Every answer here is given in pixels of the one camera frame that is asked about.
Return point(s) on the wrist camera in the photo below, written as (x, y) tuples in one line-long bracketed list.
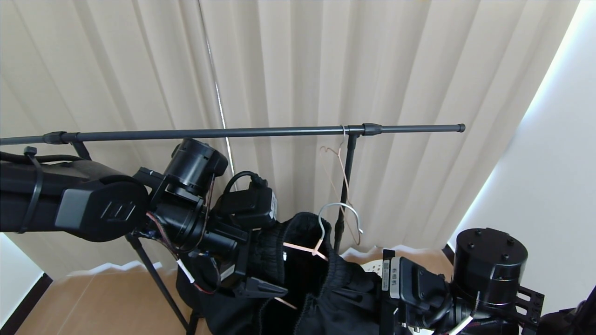
[(251, 204), (419, 288)]

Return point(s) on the black clothes rack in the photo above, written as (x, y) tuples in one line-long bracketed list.
[(186, 134)]

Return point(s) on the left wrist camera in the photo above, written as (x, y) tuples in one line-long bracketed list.
[(251, 204)]

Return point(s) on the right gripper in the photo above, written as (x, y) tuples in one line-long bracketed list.
[(389, 302)]

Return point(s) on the white laundry basket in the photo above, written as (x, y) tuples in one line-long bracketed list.
[(372, 266)]

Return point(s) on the black shorts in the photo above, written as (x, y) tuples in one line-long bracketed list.
[(344, 288)]

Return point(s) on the pink clothes hanger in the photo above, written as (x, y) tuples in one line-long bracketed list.
[(345, 181), (302, 249)]

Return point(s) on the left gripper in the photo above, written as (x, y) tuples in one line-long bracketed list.
[(233, 256)]

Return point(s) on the beige curtain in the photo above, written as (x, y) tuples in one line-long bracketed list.
[(396, 60)]

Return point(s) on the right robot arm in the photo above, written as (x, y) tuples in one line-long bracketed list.
[(489, 265)]

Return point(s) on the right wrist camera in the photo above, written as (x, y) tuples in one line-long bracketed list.
[(419, 288)]

